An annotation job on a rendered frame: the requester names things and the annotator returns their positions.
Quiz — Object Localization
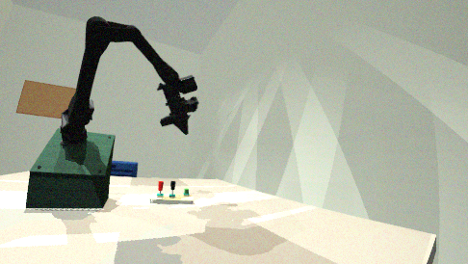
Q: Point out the tan circuit board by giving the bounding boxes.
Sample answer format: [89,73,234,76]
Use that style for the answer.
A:
[149,181,194,204]

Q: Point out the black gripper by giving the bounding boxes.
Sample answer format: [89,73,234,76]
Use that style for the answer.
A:
[160,95,191,135]

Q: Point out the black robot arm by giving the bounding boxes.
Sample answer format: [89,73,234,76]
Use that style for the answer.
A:
[60,16,199,147]

